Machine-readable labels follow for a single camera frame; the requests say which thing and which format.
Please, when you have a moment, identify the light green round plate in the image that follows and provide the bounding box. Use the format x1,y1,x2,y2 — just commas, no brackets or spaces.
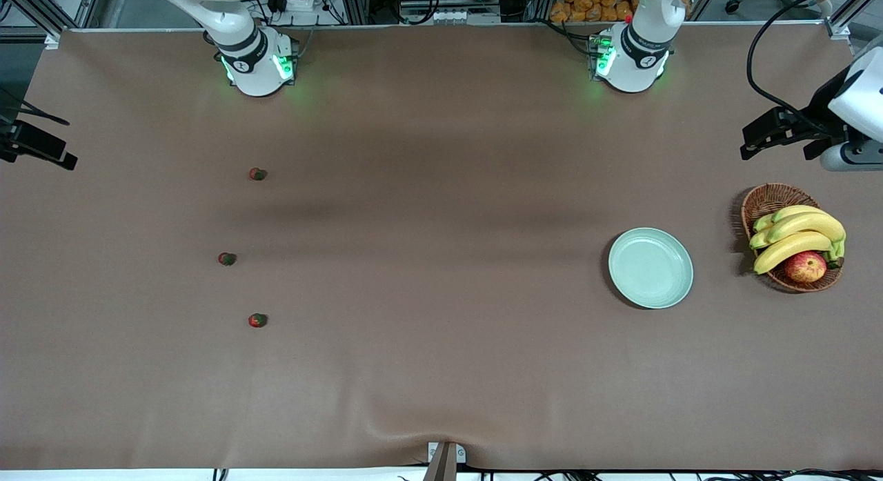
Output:
608,227,694,310

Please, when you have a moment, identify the brown wicker basket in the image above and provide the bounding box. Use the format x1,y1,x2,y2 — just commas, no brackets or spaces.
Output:
741,183,844,293

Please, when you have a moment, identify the yellow banana bunch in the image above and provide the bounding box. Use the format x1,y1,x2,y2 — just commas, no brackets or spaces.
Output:
749,205,847,275

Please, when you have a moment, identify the red yellow apple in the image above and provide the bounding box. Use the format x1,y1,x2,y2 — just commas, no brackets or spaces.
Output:
784,251,828,284

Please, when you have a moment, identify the orange bread pile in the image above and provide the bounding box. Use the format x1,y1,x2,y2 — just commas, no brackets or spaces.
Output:
550,0,639,23

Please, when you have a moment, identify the brown table cloth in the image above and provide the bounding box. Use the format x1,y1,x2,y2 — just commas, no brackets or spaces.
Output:
0,22,883,471

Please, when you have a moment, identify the white socket bar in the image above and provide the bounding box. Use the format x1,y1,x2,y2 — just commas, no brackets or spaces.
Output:
399,8,502,26

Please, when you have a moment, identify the metal table clamp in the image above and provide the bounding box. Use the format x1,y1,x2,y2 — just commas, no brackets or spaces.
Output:
422,441,468,481

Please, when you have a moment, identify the aluminium frame corner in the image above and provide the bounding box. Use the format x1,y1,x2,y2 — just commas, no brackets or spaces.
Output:
0,0,64,50
824,0,883,57

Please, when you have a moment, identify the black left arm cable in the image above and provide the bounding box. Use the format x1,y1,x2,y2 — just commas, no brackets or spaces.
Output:
747,0,846,137

